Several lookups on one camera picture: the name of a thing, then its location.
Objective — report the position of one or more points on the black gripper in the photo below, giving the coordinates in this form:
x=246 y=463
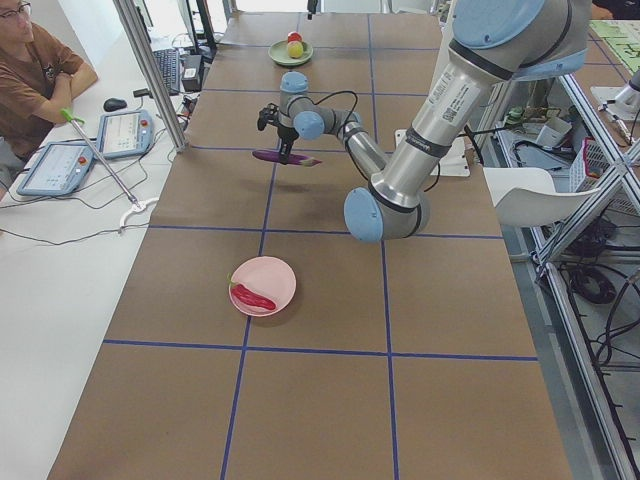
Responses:
x=286 y=134

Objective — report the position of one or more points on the green and pink peach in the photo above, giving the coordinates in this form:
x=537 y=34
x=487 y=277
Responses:
x=295 y=49

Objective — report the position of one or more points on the purple eggplant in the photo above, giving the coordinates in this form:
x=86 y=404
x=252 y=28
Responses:
x=290 y=159

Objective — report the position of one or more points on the red chili pepper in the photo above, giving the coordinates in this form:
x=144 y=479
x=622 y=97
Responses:
x=247 y=297

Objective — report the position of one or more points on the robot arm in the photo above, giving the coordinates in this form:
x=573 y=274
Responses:
x=492 y=42

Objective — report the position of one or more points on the light green plate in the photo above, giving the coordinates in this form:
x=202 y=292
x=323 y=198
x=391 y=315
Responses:
x=277 y=52

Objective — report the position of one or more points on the black keyboard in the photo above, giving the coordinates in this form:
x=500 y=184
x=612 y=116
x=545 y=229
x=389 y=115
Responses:
x=168 y=63

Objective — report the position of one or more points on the far teach pendant tablet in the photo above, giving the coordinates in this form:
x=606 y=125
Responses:
x=123 y=134

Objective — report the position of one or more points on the teach pendant tablet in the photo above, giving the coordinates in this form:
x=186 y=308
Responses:
x=59 y=170
x=123 y=134

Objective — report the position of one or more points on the black computer mouse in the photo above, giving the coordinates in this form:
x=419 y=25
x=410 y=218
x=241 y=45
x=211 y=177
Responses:
x=114 y=104

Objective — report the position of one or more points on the pink plate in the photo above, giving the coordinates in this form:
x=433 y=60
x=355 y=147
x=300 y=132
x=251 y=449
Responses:
x=268 y=276

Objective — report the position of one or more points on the metal reacher stick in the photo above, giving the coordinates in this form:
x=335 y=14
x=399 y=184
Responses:
x=137 y=206

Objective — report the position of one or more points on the white plastic chair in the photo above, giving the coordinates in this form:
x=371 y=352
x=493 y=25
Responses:
x=526 y=197

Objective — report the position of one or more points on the near teach pendant tablet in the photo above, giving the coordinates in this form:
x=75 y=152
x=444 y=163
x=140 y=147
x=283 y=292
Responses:
x=59 y=170

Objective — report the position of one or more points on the person in brown shirt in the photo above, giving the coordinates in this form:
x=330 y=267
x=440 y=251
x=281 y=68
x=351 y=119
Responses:
x=40 y=77

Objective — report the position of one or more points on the white plastic basket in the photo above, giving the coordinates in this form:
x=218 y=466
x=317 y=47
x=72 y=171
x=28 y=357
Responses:
x=588 y=166

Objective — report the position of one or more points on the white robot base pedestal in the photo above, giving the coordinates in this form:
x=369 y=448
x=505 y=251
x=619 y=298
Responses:
x=453 y=164

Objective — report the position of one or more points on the aluminium frame post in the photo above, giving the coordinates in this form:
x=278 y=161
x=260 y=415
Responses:
x=136 y=34

